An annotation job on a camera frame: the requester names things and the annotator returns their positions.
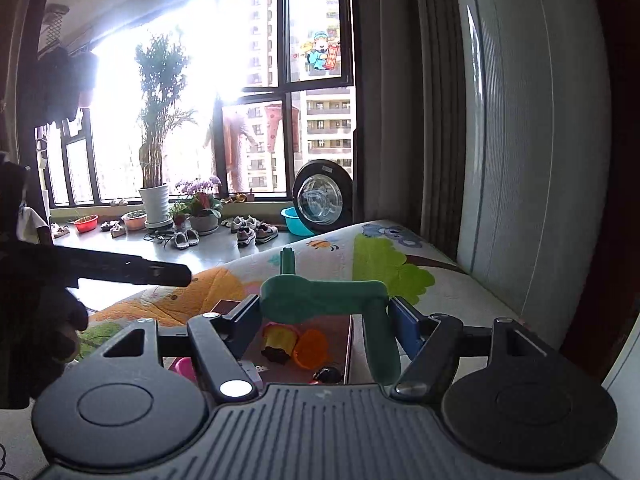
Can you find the grey curtain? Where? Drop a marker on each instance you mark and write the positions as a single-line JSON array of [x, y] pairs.
[[405, 110]]

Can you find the cartoon window sticker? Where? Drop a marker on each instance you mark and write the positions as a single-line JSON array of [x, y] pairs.
[[320, 50]]

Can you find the potted pink orchid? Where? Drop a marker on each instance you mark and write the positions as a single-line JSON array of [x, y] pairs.
[[202, 207]]

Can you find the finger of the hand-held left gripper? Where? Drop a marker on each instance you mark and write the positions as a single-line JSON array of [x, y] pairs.
[[125, 269]]

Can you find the green toy chair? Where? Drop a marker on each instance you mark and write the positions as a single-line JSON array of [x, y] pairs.
[[325, 300]]

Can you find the orange hanging garment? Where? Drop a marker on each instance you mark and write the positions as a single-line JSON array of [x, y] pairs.
[[240, 145]]

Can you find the white tall plant pot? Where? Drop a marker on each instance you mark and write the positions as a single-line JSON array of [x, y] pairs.
[[155, 205]]

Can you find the orange plastic cup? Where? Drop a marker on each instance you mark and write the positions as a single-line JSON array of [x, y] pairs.
[[311, 349]]

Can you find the washing machine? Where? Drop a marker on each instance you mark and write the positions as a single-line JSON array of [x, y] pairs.
[[322, 200]]

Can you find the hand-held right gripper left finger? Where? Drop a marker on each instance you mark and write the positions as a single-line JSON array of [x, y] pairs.
[[245, 325]]

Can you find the dark hanging clothes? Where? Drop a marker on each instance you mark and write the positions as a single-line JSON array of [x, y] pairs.
[[65, 70]]

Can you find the small brown box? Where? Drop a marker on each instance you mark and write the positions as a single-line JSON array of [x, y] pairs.
[[224, 307]]

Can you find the grey slipper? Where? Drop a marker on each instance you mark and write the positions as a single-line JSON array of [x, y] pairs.
[[192, 237], [180, 241]]

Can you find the teal plastic basin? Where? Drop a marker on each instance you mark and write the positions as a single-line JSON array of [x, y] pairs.
[[296, 222]]

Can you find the grey white sneaker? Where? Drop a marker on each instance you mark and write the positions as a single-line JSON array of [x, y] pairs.
[[246, 236], [266, 232]]

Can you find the small black toy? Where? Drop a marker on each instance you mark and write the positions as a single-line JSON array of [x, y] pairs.
[[327, 375]]

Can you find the tall bamboo plant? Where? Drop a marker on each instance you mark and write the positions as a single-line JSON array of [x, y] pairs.
[[157, 110]]

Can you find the small pale shoe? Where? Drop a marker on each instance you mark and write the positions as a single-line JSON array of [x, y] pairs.
[[60, 230], [118, 231]]

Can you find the pink cardboard box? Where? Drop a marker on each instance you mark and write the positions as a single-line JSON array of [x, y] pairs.
[[341, 332]]

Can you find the printed play mat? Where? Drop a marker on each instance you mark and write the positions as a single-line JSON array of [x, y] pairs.
[[430, 280]]

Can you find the red planter bowl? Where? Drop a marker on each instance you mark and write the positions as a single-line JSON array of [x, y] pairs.
[[86, 224]]

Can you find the black window frame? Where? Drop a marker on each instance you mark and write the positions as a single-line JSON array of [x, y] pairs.
[[282, 92]]

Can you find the pale planter bowl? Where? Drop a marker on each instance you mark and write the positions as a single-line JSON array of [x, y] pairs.
[[134, 221]]

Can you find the yellow toy cup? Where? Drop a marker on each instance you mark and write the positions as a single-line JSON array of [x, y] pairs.
[[280, 342]]

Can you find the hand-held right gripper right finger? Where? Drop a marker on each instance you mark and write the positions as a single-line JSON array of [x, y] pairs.
[[406, 325]]

